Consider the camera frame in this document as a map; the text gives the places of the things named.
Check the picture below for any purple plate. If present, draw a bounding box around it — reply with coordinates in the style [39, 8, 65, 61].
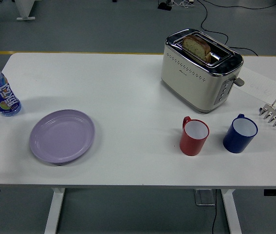
[29, 109, 96, 164]

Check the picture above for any blue drink bottle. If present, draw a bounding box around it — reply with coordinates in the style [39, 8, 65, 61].
[0, 57, 22, 117]

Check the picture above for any white stand base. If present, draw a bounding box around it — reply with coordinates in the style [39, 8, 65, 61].
[15, 0, 36, 21]

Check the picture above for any white table leg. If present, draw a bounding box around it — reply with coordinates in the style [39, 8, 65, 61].
[220, 189, 242, 234]
[44, 187, 67, 234]

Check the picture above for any black power adapter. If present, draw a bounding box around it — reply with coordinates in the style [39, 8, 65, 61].
[157, 1, 172, 11]

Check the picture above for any cream steel toaster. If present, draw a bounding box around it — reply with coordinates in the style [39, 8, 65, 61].
[161, 28, 245, 114]

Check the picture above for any red mug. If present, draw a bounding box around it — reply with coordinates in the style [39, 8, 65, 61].
[179, 116, 210, 156]

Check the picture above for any bread slice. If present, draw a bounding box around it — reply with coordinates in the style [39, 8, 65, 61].
[182, 34, 212, 63]

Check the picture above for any blue mug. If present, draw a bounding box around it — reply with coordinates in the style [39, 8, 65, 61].
[222, 113, 258, 154]

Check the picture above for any white paper sheet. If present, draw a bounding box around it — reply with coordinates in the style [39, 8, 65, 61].
[235, 66, 276, 104]

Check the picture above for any white cable bundle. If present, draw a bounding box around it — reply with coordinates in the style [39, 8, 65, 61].
[171, 0, 194, 8]

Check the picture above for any black toaster power cable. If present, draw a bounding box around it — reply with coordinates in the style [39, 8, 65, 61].
[197, 0, 260, 57]

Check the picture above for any clear plastic bracket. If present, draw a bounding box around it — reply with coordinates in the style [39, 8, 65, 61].
[193, 189, 218, 207]

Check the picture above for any thin black hanging cable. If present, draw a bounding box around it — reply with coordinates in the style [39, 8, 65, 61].
[211, 190, 218, 234]

